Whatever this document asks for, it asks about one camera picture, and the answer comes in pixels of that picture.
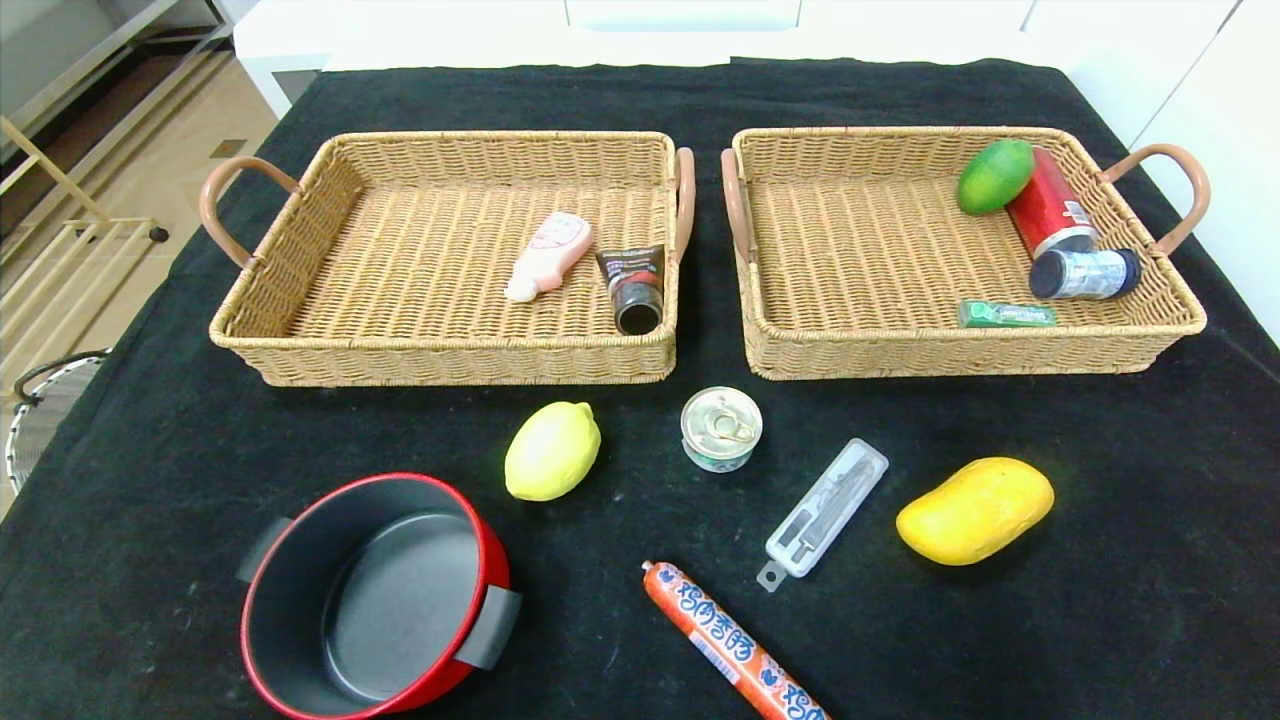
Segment small silver tin can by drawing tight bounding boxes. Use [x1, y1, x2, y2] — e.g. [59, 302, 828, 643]
[680, 386, 764, 474]

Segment orange sausage stick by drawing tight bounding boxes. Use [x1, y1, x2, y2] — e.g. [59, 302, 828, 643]
[641, 561, 831, 720]

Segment yellow mango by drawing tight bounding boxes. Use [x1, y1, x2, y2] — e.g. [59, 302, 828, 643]
[895, 457, 1056, 567]

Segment rectangular wicker basket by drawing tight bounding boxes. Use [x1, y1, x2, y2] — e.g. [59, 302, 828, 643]
[720, 126, 1212, 382]
[198, 130, 697, 388]

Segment black cosmetic tube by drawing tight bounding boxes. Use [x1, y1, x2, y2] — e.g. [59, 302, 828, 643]
[595, 245, 667, 337]

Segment yellow lemon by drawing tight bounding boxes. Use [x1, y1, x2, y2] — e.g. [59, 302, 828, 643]
[503, 401, 603, 502]

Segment pink lotion bottle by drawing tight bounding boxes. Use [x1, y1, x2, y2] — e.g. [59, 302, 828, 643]
[503, 212, 593, 303]

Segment clear plastic razor case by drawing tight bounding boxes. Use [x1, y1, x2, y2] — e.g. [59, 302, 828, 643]
[756, 437, 890, 593]

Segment black tablecloth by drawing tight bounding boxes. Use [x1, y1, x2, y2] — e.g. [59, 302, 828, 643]
[0, 57, 1280, 720]

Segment red pot black interior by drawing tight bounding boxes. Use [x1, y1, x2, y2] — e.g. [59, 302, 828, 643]
[236, 473, 523, 720]

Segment green chewing gum pack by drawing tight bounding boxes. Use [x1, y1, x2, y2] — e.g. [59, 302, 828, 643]
[957, 298, 1059, 329]

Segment green oval fruit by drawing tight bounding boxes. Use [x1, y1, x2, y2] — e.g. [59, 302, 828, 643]
[956, 139, 1036, 216]

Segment red drink can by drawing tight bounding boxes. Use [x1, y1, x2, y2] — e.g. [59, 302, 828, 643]
[1006, 147, 1100, 261]

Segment yellow wooden rack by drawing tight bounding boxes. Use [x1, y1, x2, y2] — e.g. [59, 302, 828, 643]
[0, 117, 169, 361]

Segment grey metal shelf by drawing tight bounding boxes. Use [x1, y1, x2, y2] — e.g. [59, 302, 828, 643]
[0, 0, 233, 136]

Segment round wire mesh object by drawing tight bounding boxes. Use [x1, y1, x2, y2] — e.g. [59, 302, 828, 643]
[5, 350, 111, 491]

